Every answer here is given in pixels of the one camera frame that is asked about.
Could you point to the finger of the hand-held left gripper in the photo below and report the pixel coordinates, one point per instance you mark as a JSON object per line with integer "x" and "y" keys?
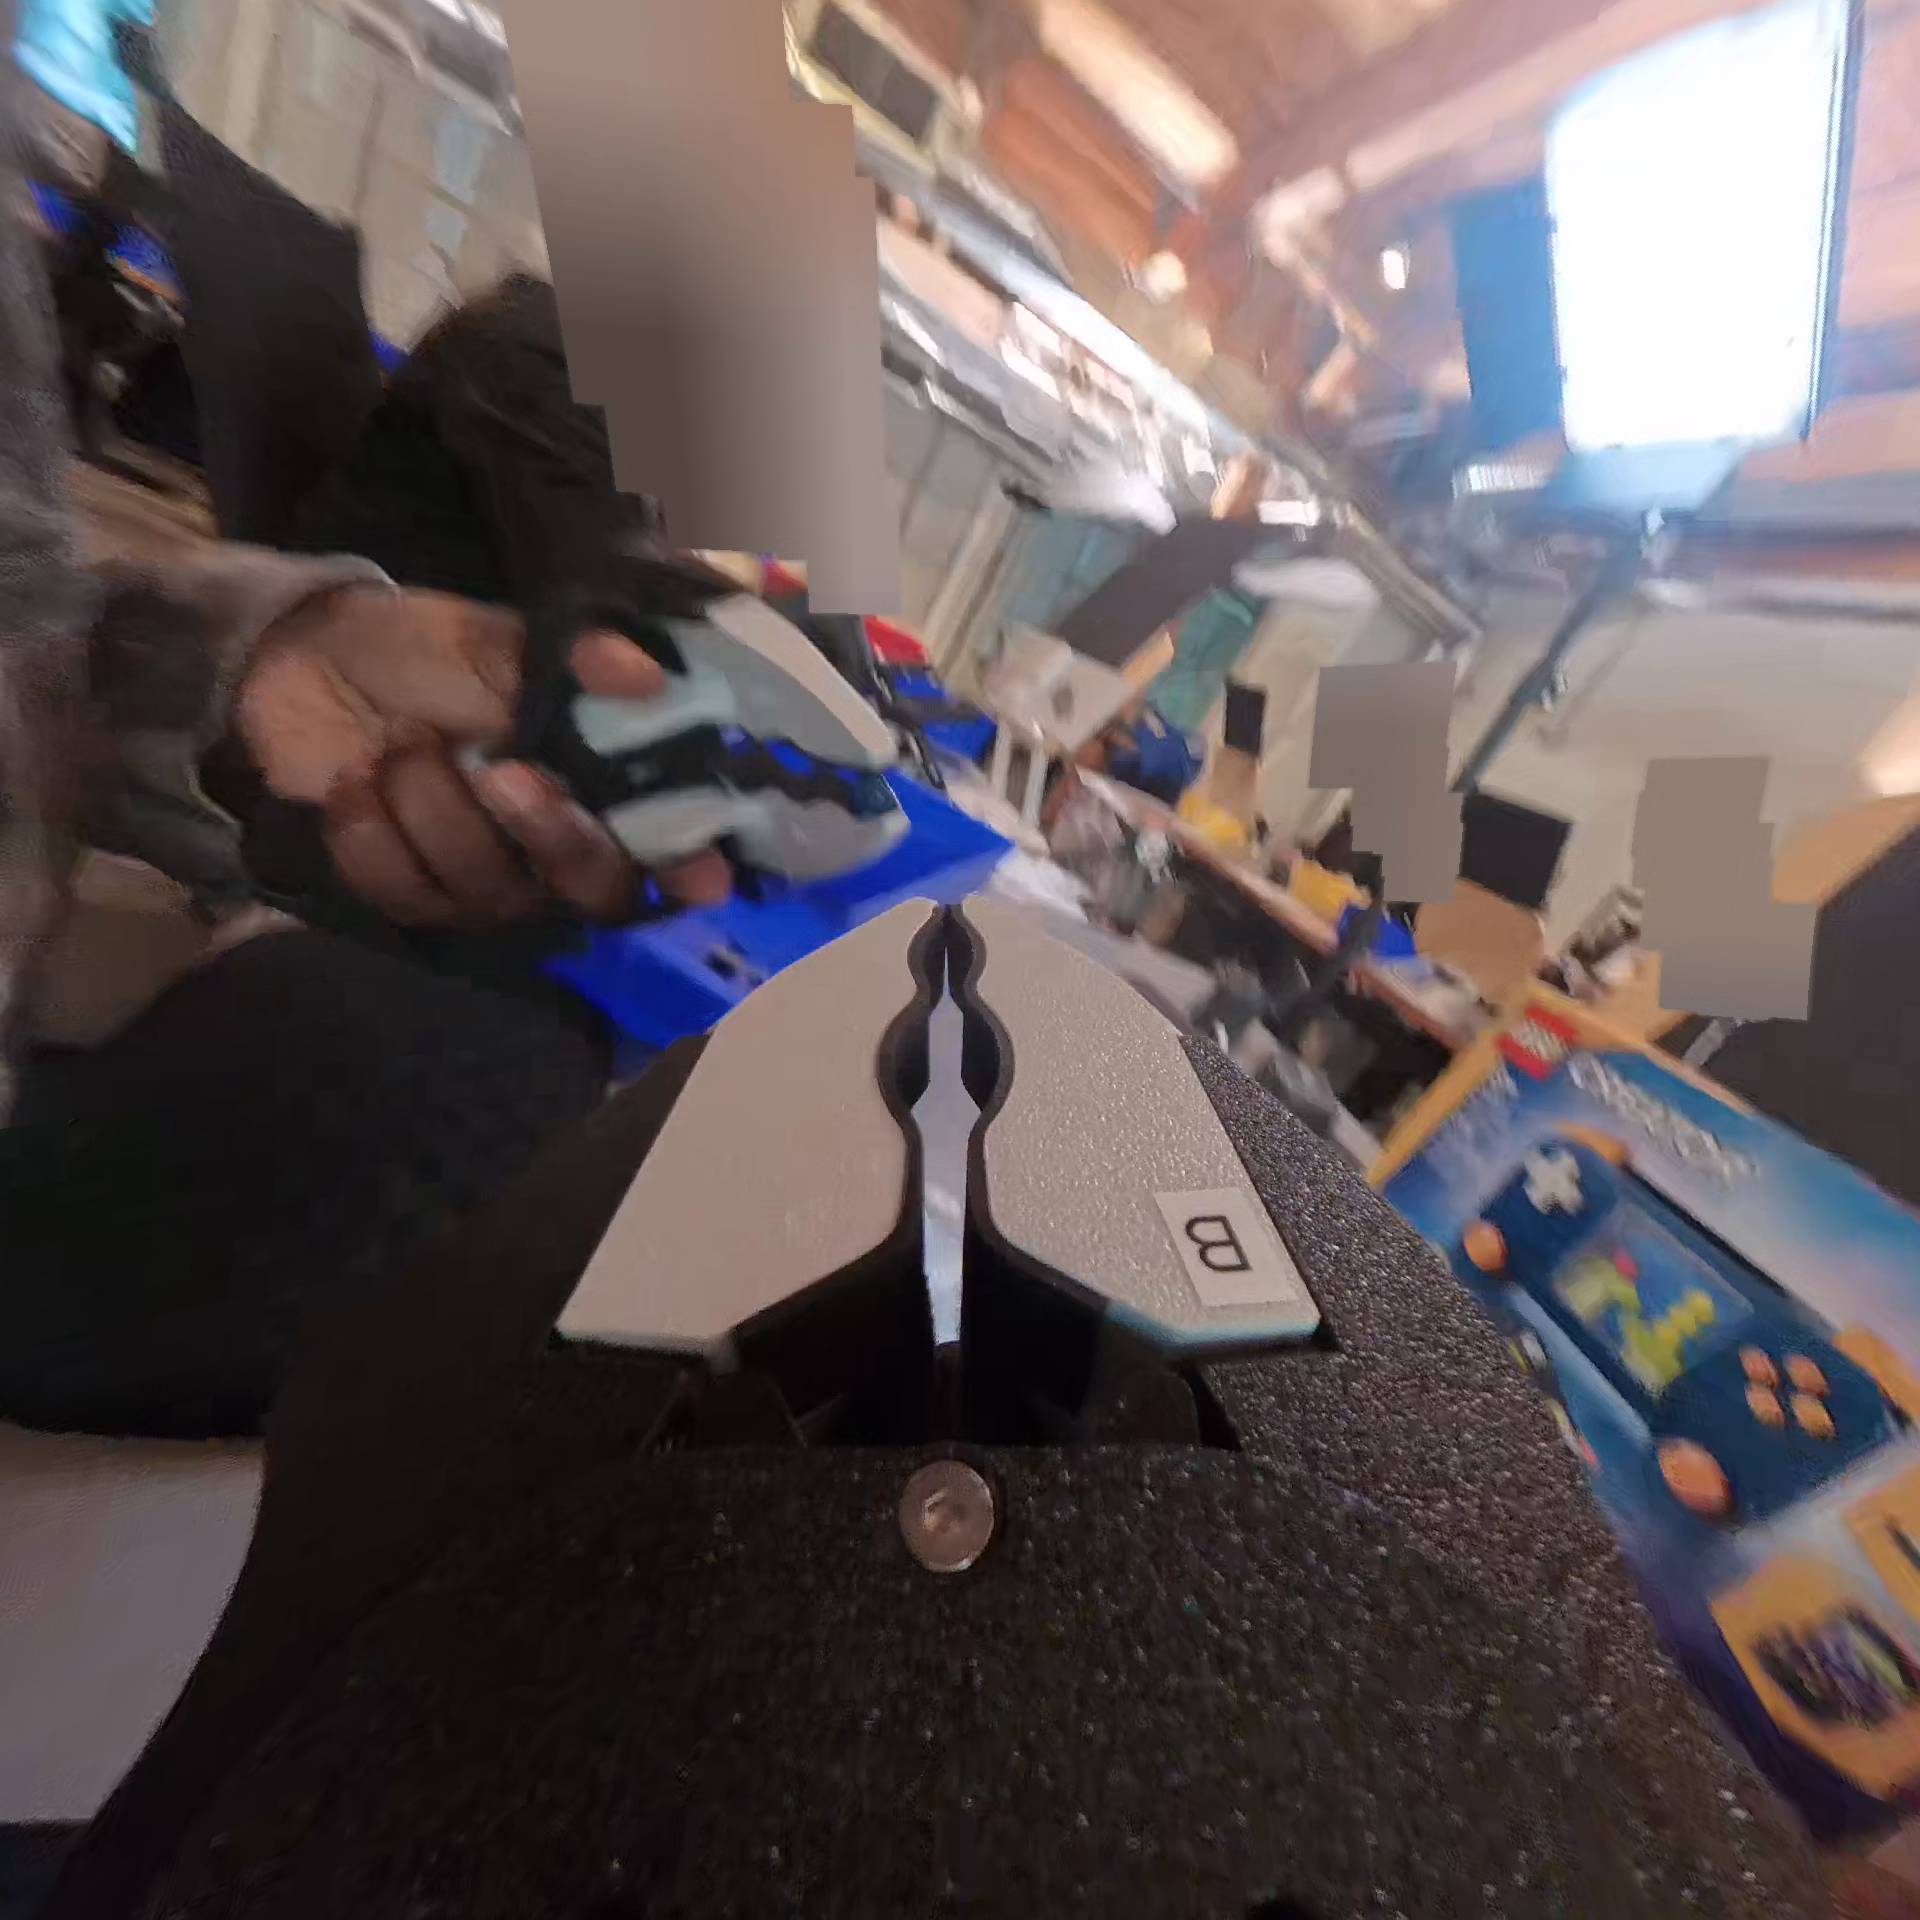
{"x": 780, "y": 836}
{"x": 803, "y": 674}

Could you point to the person's black trouser leg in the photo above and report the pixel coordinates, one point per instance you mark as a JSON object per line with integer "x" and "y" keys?
{"x": 284, "y": 1184}

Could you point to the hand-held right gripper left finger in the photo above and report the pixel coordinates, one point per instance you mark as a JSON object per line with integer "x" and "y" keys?
{"x": 765, "y": 1141}

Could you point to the bright window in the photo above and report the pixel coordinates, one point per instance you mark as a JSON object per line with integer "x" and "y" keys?
{"x": 1695, "y": 224}

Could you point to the person's left hand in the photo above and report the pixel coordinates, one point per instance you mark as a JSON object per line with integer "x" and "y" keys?
{"x": 405, "y": 764}

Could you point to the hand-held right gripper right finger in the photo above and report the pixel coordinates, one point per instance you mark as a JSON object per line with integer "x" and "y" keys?
{"x": 1095, "y": 1141}

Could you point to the wooden workbench with clutter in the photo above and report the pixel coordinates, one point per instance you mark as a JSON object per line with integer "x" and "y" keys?
{"x": 1277, "y": 885}

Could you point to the blue toy brick set box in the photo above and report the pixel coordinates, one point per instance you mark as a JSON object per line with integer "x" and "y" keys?
{"x": 1695, "y": 1349}

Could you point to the blue plastic bin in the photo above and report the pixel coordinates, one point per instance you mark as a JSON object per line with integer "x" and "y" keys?
{"x": 841, "y": 915}

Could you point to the person's left forearm grey sleeve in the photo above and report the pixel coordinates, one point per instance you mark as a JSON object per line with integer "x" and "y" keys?
{"x": 135, "y": 600}

